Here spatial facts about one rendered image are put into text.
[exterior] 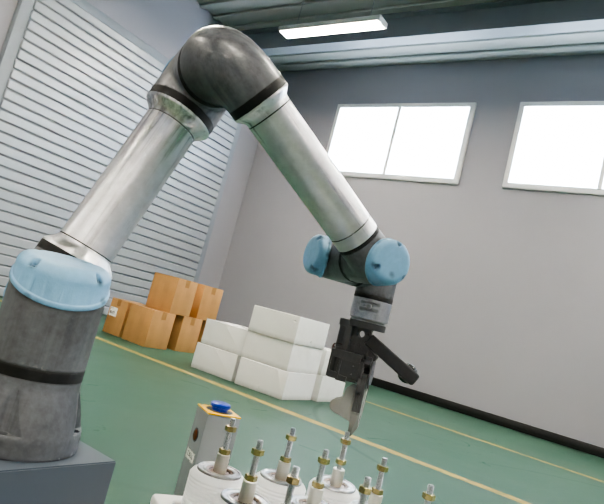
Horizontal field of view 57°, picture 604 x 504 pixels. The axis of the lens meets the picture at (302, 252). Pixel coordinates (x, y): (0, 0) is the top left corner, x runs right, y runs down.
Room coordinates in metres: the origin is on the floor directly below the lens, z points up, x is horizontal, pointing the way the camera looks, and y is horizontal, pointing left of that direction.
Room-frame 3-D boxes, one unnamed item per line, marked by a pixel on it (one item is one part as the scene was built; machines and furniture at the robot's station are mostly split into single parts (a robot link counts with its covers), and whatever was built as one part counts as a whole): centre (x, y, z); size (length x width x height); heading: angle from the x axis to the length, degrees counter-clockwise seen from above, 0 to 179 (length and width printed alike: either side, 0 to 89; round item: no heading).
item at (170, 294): (4.83, 0.99, 0.45); 0.30 x 0.24 x 0.30; 56
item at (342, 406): (1.06, -0.15, 0.39); 0.06 x 0.03 x 0.09; 75
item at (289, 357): (3.91, -0.05, 0.27); 0.39 x 0.39 x 0.18; 56
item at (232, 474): (0.97, 0.04, 0.25); 0.08 x 0.08 x 0.01
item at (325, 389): (4.24, -0.30, 0.09); 0.39 x 0.39 x 0.18; 58
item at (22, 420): (0.71, 0.28, 0.35); 0.15 x 0.15 x 0.10
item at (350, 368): (1.08, -0.15, 0.50); 0.09 x 0.08 x 0.12; 75
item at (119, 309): (4.93, 1.30, 0.15); 0.30 x 0.24 x 0.30; 143
